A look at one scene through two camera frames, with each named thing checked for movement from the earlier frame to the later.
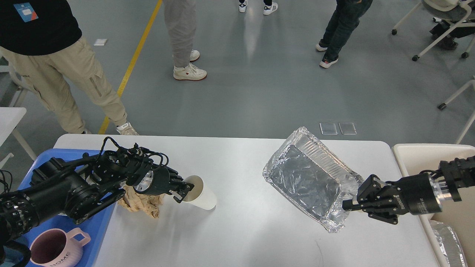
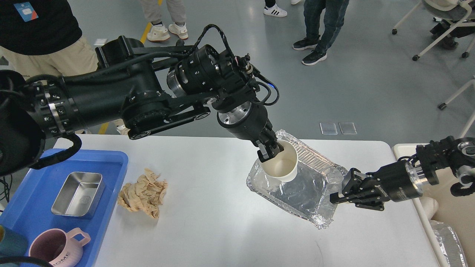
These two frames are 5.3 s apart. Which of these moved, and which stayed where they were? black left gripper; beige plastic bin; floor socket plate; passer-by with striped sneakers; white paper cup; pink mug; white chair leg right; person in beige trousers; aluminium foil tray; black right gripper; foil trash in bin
Moved: black left gripper; black right gripper; passer-by with striped sneakers; aluminium foil tray; white paper cup
Stayed: person in beige trousers; foil trash in bin; beige plastic bin; pink mug; white chair leg right; floor socket plate
